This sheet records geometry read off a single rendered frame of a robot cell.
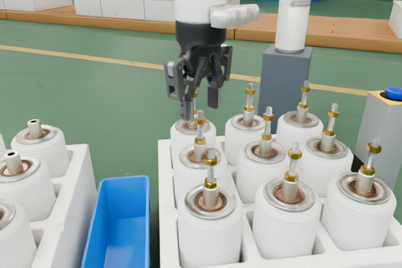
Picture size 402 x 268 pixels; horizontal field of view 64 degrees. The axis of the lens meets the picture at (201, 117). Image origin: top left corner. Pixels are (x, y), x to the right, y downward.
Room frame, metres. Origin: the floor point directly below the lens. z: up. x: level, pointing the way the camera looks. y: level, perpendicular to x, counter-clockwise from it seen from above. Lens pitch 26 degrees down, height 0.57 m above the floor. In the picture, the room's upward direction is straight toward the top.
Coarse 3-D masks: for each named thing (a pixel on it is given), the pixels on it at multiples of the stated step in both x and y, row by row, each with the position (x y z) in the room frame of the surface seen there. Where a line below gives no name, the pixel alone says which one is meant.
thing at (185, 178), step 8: (176, 160) 0.48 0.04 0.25; (224, 160) 0.48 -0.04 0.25; (176, 168) 0.46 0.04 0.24; (184, 168) 0.45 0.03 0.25; (216, 168) 0.45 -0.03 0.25; (224, 168) 0.46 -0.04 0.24; (176, 176) 0.46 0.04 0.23; (184, 176) 0.44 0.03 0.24; (192, 176) 0.44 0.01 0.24; (200, 176) 0.44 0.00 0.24; (216, 176) 0.45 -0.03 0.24; (224, 176) 0.46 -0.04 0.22; (176, 184) 0.46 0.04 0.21; (184, 184) 0.45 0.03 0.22; (192, 184) 0.44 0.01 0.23; (200, 184) 0.44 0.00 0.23; (224, 184) 0.47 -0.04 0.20; (176, 192) 0.46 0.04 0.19; (184, 192) 0.45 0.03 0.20; (176, 200) 0.47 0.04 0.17; (176, 208) 0.47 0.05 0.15
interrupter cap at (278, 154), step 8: (248, 144) 0.52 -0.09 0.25; (256, 144) 0.52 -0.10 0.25; (272, 144) 0.52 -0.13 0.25; (248, 152) 0.50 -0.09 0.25; (256, 152) 0.50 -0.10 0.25; (272, 152) 0.50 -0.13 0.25; (280, 152) 0.50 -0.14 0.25; (256, 160) 0.47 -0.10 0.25; (264, 160) 0.47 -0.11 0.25; (272, 160) 0.47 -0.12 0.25; (280, 160) 0.47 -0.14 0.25
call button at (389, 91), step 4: (388, 88) 0.62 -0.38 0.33; (392, 88) 0.62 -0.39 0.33; (396, 88) 0.62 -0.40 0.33; (400, 88) 0.62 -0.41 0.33; (388, 92) 0.60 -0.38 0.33; (392, 92) 0.60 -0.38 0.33; (396, 92) 0.60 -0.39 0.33; (400, 92) 0.59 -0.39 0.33; (388, 96) 0.61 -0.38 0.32; (392, 96) 0.60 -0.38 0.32; (396, 96) 0.59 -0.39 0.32; (400, 96) 0.59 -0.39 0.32
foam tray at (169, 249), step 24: (168, 144) 0.65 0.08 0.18; (216, 144) 0.65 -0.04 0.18; (168, 168) 0.55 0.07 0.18; (168, 192) 0.47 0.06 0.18; (168, 216) 0.41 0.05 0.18; (168, 240) 0.36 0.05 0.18; (384, 240) 0.39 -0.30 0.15; (168, 264) 0.32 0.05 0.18; (240, 264) 0.32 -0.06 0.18; (264, 264) 0.32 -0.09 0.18; (288, 264) 0.32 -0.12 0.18; (312, 264) 0.32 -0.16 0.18; (336, 264) 0.32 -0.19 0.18; (360, 264) 0.32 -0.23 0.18; (384, 264) 0.32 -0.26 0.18
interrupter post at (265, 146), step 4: (260, 140) 0.50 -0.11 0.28; (264, 140) 0.49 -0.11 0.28; (260, 144) 0.49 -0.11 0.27; (264, 144) 0.49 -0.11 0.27; (268, 144) 0.49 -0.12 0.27; (260, 148) 0.49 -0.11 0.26; (264, 148) 0.49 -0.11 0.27; (268, 148) 0.49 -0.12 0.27; (260, 152) 0.49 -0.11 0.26; (264, 152) 0.49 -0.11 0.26; (268, 152) 0.49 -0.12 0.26
